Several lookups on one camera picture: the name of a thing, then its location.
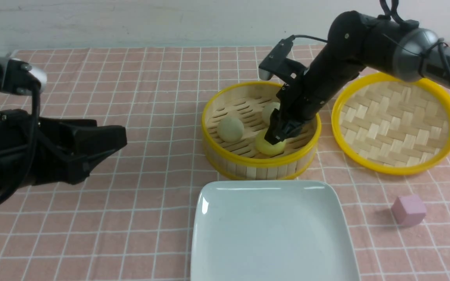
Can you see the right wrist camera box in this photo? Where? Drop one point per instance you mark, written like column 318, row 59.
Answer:
column 277, row 63

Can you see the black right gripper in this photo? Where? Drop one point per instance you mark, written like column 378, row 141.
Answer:
column 306, row 94

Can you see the woven bamboo steamer lid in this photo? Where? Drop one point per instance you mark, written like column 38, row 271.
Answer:
column 393, row 127

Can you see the pink cube block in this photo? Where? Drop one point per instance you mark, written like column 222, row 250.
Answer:
column 409, row 210

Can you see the white steamed bun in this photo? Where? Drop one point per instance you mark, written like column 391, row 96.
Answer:
column 230, row 129
column 268, row 110

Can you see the yellow steamed bun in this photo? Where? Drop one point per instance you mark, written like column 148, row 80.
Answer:
column 264, row 147

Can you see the pink checkered tablecloth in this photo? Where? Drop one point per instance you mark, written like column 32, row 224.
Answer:
column 132, row 219

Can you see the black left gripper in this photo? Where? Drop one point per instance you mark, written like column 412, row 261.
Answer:
column 67, row 150

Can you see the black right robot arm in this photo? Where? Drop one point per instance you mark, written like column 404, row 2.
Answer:
column 355, row 41

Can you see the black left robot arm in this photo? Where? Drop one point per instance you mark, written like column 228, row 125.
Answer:
column 19, row 78

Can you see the bamboo steamer basket yellow rim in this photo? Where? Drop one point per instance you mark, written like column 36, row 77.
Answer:
column 240, row 160

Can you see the white square plate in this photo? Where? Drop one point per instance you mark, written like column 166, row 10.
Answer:
column 271, row 230

